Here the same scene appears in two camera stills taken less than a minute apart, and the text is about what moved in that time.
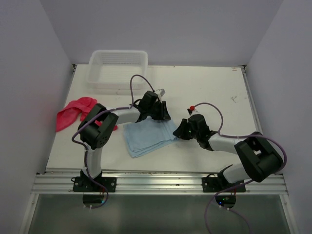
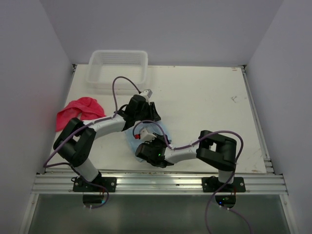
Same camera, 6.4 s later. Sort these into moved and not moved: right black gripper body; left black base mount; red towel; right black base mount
Moved: right black gripper body
Not moved: left black base mount; red towel; right black base mount
